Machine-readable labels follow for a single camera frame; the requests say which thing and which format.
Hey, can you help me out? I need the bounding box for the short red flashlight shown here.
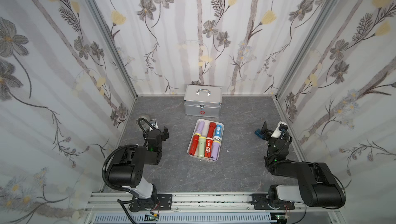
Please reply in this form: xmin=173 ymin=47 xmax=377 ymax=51
xmin=206 ymin=122 xmax=217 ymax=140

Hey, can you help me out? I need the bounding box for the purple flashlight yellow rim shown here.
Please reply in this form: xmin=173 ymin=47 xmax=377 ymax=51
xmin=210 ymin=140 xmax=221 ymax=161

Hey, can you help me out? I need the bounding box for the blue flashlight white head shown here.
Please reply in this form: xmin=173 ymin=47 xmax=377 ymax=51
xmin=213 ymin=125 xmax=223 ymax=143

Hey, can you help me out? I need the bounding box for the white plastic tray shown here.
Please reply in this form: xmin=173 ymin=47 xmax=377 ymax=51
xmin=187 ymin=118 xmax=225 ymax=163

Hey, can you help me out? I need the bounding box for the red flashlight white head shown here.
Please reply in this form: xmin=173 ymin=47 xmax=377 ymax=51
xmin=204 ymin=137 xmax=213 ymax=158

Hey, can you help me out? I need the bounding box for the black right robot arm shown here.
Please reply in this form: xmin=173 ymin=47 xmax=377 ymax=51
xmin=255 ymin=122 xmax=346 ymax=210

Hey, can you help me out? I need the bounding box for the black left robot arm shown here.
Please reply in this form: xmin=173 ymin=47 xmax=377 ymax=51
xmin=102 ymin=117 xmax=170 ymax=208

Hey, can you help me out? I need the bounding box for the clear packing tape roll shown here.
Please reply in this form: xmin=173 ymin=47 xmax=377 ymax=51
xmin=138 ymin=114 xmax=152 ymax=129

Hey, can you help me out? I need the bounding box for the small blue block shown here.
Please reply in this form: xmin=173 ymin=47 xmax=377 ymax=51
xmin=255 ymin=129 xmax=265 ymax=139

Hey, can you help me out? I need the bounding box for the silver metal first-aid case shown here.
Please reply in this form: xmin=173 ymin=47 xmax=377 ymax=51
xmin=184 ymin=85 xmax=222 ymax=118

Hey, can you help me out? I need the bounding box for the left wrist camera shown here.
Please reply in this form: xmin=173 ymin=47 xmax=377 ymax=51
xmin=150 ymin=119 xmax=159 ymax=129

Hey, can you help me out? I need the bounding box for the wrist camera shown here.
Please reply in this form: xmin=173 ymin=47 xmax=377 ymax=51
xmin=150 ymin=119 xmax=159 ymax=129
xmin=271 ymin=121 xmax=288 ymax=138

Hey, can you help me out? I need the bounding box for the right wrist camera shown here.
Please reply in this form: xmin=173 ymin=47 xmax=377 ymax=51
xmin=271 ymin=121 xmax=288 ymax=138

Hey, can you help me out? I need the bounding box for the aluminium frame rail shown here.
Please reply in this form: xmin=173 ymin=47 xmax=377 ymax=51
xmin=78 ymin=176 xmax=347 ymax=224

